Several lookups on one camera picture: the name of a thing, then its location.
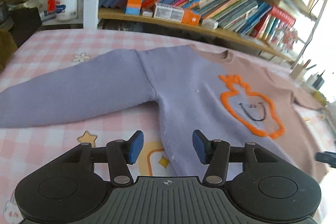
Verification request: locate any beige pen holder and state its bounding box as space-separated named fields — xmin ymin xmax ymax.
xmin=289 ymin=64 xmax=307 ymax=81

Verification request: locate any brown cloth pile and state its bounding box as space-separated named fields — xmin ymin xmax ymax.
xmin=0 ymin=29 xmax=18 ymax=72

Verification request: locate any white jar green lid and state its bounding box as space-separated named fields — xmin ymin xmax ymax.
xmin=55 ymin=0 xmax=78 ymax=22

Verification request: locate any black power adapter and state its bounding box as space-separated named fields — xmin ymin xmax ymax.
xmin=312 ymin=71 xmax=325 ymax=90

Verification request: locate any pink checkered cartoon table mat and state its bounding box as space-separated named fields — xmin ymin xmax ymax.
xmin=0 ymin=28 xmax=336 ymax=224

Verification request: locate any white charger block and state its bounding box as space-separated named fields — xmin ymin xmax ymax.
xmin=202 ymin=18 xmax=218 ymax=30

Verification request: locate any purple and pink sweater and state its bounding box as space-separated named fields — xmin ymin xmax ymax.
xmin=1 ymin=46 xmax=328 ymax=181

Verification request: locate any red thick book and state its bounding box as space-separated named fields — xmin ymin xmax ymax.
xmin=250 ymin=5 xmax=297 ymax=40

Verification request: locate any flat white orange box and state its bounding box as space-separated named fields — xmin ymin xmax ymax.
xmin=153 ymin=3 xmax=201 ymax=26

